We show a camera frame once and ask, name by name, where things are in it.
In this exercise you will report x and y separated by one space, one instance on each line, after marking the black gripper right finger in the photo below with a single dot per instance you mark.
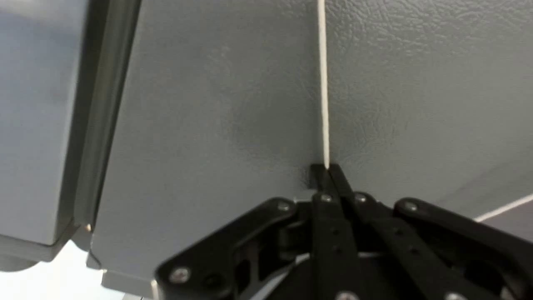
444 253

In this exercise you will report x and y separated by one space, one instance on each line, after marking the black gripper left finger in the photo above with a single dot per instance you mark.
277 250

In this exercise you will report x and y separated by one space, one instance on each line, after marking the stainless steel fridge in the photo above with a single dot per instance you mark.
132 128

